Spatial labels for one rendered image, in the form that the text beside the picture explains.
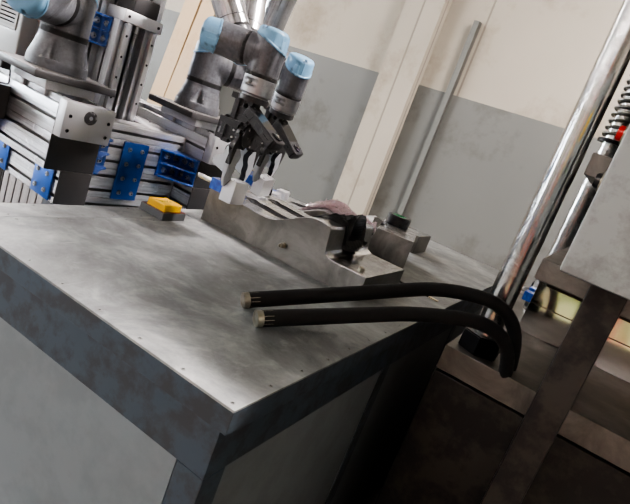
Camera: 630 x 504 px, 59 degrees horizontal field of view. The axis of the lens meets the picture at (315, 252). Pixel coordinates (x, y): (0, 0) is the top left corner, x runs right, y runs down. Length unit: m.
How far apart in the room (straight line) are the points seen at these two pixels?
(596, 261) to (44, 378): 0.87
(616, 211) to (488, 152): 3.07
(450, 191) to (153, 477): 3.40
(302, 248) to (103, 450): 0.66
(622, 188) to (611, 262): 0.11
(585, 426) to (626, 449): 0.08
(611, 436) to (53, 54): 1.54
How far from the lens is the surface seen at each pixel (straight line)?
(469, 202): 3.96
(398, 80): 4.23
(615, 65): 1.32
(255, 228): 1.41
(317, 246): 1.32
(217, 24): 1.33
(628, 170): 0.93
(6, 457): 1.13
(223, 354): 0.83
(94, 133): 1.52
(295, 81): 1.53
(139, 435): 0.87
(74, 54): 1.60
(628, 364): 1.74
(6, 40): 2.09
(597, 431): 1.30
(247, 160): 1.33
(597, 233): 0.93
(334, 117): 4.54
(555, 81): 3.97
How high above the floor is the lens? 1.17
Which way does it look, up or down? 13 degrees down
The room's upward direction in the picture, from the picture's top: 20 degrees clockwise
